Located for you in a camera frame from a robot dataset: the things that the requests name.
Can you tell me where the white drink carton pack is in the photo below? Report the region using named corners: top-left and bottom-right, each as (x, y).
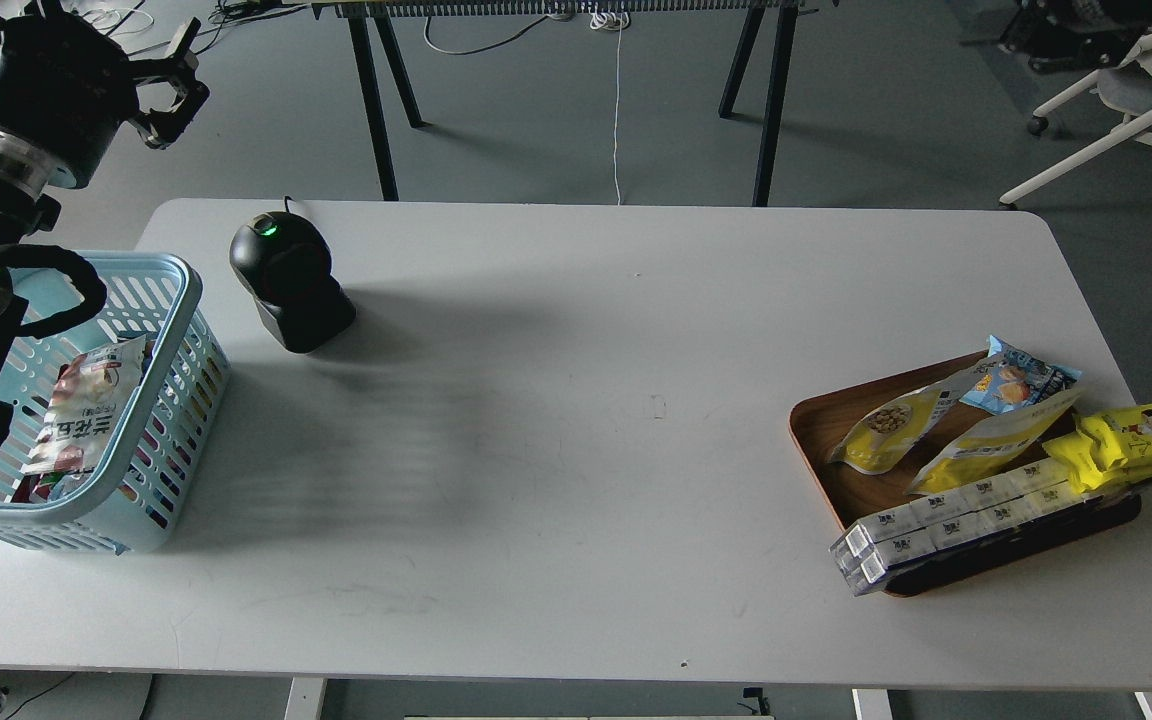
top-left (829, 484), bottom-right (1092, 596)
top-left (831, 458), bottom-right (1091, 564)

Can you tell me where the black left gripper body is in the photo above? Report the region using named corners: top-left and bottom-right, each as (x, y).
top-left (0, 14), bottom-right (141, 190)

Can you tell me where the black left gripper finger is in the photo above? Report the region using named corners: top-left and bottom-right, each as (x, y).
top-left (128, 18), bottom-right (211, 151)
top-left (0, 0), bottom-right (67, 41)

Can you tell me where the lower white drink carton pack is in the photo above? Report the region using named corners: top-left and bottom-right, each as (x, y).
top-left (829, 484), bottom-right (1092, 596)

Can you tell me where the brown wooden tray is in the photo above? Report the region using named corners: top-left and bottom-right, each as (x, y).
top-left (788, 351), bottom-right (1142, 597)

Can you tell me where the bright yellow cartoon snack bag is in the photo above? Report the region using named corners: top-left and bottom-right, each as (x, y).
top-left (1043, 404), bottom-right (1152, 493)

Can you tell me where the black barcode scanner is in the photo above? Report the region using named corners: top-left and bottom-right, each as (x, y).
top-left (229, 196), bottom-right (357, 354)

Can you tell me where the yellow nut snack pouch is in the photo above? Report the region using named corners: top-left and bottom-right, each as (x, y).
top-left (828, 355), bottom-right (1000, 477)

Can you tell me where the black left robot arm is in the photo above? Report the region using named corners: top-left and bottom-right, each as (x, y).
top-left (0, 1), bottom-right (209, 447)

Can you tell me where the light blue plastic basket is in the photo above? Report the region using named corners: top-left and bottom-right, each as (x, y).
top-left (0, 251), bottom-right (230, 555)

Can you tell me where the white hanging cable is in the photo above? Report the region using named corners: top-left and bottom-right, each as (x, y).
top-left (588, 8), bottom-right (631, 206)

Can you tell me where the blue snack packet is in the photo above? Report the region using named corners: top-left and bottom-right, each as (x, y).
top-left (958, 334), bottom-right (1083, 415)

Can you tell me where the upper white drink carton pack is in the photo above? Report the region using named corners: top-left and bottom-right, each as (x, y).
top-left (831, 458), bottom-right (1091, 564)

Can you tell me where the yellow white snack pouch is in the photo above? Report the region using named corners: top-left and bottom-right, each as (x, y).
top-left (905, 387), bottom-right (1084, 495)

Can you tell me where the black legged background table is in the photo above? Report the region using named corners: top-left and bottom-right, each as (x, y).
top-left (281, 0), bottom-right (838, 207)

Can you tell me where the white red snack bag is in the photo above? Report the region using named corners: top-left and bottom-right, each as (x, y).
top-left (12, 333), bottom-right (156, 503)

